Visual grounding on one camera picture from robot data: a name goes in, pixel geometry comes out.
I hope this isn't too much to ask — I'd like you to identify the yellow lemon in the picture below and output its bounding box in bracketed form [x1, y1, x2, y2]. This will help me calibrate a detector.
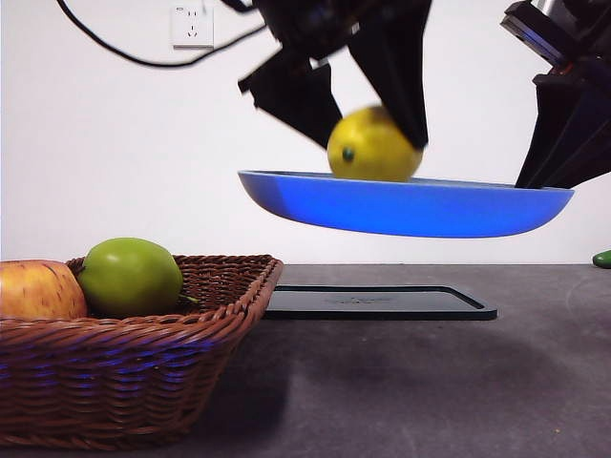
[327, 105, 425, 183]

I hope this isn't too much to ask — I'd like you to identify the blue plate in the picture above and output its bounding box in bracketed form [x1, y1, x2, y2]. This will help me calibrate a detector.
[237, 169, 576, 239]

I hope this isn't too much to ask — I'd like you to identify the brown wicker basket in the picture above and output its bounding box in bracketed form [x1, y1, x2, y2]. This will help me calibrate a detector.
[0, 254, 285, 449]

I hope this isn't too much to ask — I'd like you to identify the black flat tray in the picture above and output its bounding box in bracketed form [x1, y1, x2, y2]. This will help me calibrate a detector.
[263, 284, 498, 322]

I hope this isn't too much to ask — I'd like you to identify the green apple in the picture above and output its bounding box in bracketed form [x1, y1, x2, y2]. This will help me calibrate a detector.
[77, 237, 200, 318]

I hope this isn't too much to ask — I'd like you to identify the red apple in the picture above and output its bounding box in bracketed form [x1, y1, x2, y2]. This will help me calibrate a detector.
[0, 260, 90, 320]

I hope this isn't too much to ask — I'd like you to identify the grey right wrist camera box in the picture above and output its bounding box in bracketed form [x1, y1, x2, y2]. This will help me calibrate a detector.
[499, 0, 574, 66]

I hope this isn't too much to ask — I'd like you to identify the white wall socket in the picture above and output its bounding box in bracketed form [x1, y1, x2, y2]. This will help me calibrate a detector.
[171, 4, 215, 50]

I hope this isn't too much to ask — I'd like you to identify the black cable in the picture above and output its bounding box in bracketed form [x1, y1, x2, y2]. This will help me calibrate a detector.
[55, 0, 268, 68]

